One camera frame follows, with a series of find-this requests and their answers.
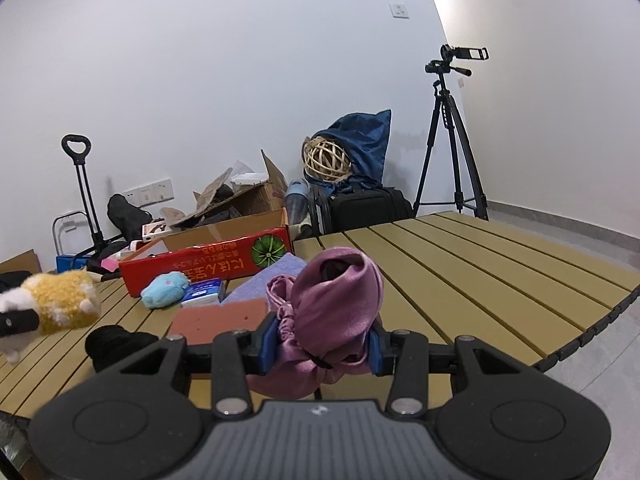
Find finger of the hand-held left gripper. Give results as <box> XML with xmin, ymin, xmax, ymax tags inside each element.
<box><xmin>0</xmin><ymin>309</ymin><xmax>40</xmax><ymax>338</ymax></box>

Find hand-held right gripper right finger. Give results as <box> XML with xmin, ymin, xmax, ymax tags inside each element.
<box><xmin>366</xmin><ymin>316</ymin><xmax>531</xmax><ymax>418</ymax></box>

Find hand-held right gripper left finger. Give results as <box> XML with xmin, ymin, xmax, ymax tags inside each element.
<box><xmin>95</xmin><ymin>312</ymin><xmax>279</xmax><ymax>418</ymax></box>

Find white yellow alpaca plush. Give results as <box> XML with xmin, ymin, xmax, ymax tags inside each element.
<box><xmin>0</xmin><ymin>269</ymin><xmax>101</xmax><ymax>366</ymax></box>

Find brown foam block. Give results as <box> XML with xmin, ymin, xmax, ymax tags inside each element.
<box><xmin>169</xmin><ymin>299</ymin><xmax>271</xmax><ymax>341</ymax></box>

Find lavender fabric pouch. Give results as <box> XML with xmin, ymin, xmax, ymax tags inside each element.
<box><xmin>222</xmin><ymin>255</ymin><xmax>307</xmax><ymax>306</ymax></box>

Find mauve satin drawstring bag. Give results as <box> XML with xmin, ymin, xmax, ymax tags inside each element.
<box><xmin>246</xmin><ymin>246</ymin><xmax>385</xmax><ymax>401</ymax></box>

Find blue white tissue packet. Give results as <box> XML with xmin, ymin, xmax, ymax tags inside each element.
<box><xmin>181</xmin><ymin>280</ymin><xmax>226</xmax><ymax>307</ymax></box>

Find black knit cloth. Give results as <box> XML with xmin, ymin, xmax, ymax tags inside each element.
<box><xmin>85</xmin><ymin>325</ymin><xmax>160</xmax><ymax>373</ymax></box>

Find light blue plush toy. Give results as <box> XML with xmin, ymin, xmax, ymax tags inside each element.
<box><xmin>141</xmin><ymin>271</ymin><xmax>190</xmax><ymax>309</ymax></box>

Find black clothes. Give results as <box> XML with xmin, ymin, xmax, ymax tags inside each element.
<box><xmin>0</xmin><ymin>271</ymin><xmax>32</xmax><ymax>293</ymax></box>

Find red cardboard box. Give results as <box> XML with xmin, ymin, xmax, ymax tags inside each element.
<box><xmin>119</xmin><ymin>208</ymin><xmax>293</xmax><ymax>298</ymax></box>

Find black tote bag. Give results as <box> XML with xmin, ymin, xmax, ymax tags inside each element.
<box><xmin>87</xmin><ymin>240</ymin><xmax>131</xmax><ymax>281</ymax></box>

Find tan slatted folding table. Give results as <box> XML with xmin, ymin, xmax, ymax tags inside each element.
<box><xmin>0</xmin><ymin>210</ymin><xmax>640</xmax><ymax>418</ymax></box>

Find open brown cardboard box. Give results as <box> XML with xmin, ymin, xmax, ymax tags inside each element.
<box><xmin>192</xmin><ymin>150</ymin><xmax>288</xmax><ymax>221</ymax></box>

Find black luggage bag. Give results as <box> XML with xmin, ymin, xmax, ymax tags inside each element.
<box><xmin>310</xmin><ymin>185</ymin><xmax>415</xmax><ymax>235</ymax></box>

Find light blue bottle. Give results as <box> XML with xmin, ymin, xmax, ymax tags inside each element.
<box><xmin>285</xmin><ymin>179</ymin><xmax>311</xmax><ymax>223</ymax></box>

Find black rolled bag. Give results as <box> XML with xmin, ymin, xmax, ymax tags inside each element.
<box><xmin>107</xmin><ymin>194</ymin><xmax>153</xmax><ymax>241</ymax></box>

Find pink white product box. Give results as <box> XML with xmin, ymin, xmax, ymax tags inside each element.
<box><xmin>141</xmin><ymin>221</ymin><xmax>173</xmax><ymax>242</ymax></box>

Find woven rattan ball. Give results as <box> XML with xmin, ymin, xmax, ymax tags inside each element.
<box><xmin>302</xmin><ymin>137</ymin><xmax>351</xmax><ymax>181</ymax></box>

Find blue bag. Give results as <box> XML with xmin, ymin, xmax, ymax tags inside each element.
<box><xmin>314</xmin><ymin>109</ymin><xmax>392</xmax><ymax>186</ymax></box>

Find black tripod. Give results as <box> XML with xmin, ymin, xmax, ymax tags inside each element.
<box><xmin>412</xmin><ymin>60</ymin><xmax>490</xmax><ymax>221</ymax></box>

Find silver folding frame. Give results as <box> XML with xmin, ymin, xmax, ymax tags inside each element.
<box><xmin>52</xmin><ymin>212</ymin><xmax>93</xmax><ymax>258</ymax></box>

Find black trolley handle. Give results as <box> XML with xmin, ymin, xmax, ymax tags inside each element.
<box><xmin>61</xmin><ymin>135</ymin><xmax>108</xmax><ymax>258</ymax></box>

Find white wall outlet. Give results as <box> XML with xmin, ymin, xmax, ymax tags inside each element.
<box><xmin>122</xmin><ymin>179</ymin><xmax>172</xmax><ymax>206</ymax></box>

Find black camcorder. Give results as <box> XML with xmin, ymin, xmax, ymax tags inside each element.
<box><xmin>440</xmin><ymin>45</ymin><xmax>489</xmax><ymax>62</ymax></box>

